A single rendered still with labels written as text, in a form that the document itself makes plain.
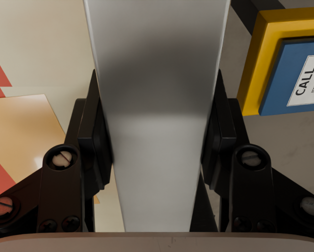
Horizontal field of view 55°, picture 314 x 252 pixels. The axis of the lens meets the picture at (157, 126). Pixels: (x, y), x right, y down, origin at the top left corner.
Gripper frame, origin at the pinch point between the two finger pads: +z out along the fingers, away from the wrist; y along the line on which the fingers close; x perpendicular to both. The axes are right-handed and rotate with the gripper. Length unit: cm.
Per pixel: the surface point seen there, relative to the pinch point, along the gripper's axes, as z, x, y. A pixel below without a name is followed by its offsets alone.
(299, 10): 21.3, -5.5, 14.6
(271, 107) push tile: 17.5, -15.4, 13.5
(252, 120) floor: 122, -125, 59
